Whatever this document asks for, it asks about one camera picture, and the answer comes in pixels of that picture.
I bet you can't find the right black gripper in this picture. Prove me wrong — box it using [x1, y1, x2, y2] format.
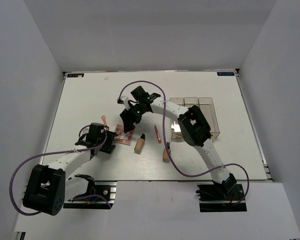
[120, 103, 146, 134]

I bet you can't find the square pink eyeshadow palette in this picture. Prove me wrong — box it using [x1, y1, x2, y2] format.
[114, 124, 134, 146]

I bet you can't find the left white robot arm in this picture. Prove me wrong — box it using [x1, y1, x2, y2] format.
[22, 123, 117, 216]

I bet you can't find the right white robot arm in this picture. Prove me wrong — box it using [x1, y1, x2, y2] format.
[117, 86, 237, 200]

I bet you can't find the foundation bottle black cap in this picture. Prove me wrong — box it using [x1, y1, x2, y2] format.
[134, 133, 146, 154]

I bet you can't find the pink lip pencil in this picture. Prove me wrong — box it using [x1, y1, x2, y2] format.
[154, 125, 162, 144]

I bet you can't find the foundation bottle pump top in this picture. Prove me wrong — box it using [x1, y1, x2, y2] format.
[162, 142, 171, 163]

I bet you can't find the clear acrylic drawer organizer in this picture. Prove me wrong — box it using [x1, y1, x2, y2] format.
[169, 97, 220, 140]

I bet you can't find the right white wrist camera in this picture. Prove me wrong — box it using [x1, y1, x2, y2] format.
[117, 96, 130, 110]

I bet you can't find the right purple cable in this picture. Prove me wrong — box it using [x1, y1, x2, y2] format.
[118, 80, 251, 206]

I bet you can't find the purple cable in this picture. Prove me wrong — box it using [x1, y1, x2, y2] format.
[118, 80, 251, 206]
[9, 126, 114, 216]

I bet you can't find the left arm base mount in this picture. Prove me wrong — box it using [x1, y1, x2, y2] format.
[63, 181, 117, 210]

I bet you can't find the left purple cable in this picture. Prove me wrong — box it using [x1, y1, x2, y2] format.
[9, 126, 114, 216]

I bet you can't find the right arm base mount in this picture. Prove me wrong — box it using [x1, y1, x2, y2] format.
[196, 184, 247, 213]

